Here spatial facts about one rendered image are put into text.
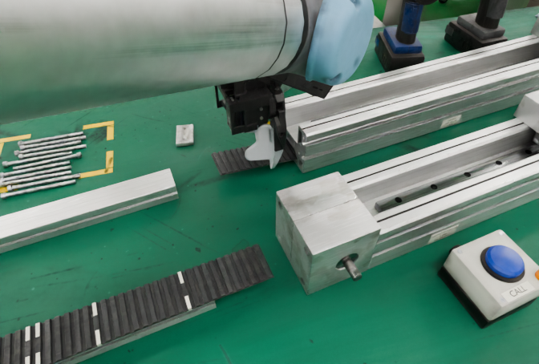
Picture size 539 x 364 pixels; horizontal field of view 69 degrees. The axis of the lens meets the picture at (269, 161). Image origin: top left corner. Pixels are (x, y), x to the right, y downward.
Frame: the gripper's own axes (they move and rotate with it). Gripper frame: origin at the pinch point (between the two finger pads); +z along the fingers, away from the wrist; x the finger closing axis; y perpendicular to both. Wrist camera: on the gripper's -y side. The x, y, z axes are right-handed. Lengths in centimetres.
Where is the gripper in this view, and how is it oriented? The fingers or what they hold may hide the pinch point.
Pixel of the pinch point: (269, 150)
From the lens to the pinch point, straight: 65.1
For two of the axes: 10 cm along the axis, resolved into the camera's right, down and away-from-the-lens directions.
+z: 0.0, 7.0, 7.1
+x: 3.9, 6.5, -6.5
